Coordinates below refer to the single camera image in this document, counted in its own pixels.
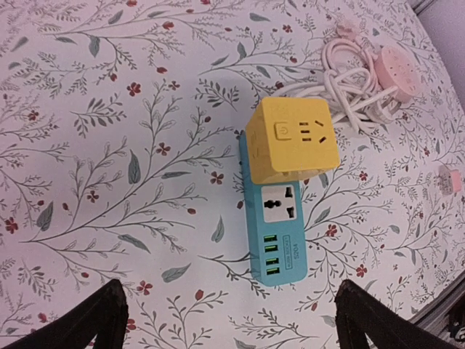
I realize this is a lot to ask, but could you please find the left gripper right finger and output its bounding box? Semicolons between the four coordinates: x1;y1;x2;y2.
335;279;454;349

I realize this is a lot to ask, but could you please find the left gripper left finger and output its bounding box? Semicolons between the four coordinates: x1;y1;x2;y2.
7;279;129;349

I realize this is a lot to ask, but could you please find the teal power strip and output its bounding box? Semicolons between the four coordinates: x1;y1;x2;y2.
239;135;307;287

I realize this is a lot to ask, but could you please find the pink charger cube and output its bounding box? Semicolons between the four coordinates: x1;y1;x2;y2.
439;165;462;196

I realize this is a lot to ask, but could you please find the yellow cube socket adapter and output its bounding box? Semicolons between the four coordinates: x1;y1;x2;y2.
245;97;341;185

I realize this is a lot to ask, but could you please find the floral table mat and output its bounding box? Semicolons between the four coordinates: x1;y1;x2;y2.
1;1;464;348

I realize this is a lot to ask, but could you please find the pink round power strip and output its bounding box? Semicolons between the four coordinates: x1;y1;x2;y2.
374;46;422;103

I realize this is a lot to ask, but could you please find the aluminium front rail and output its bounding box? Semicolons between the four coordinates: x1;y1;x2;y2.
410;283;464;348

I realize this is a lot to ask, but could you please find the white power strip cable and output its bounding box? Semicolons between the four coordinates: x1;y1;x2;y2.
275;68;400;132

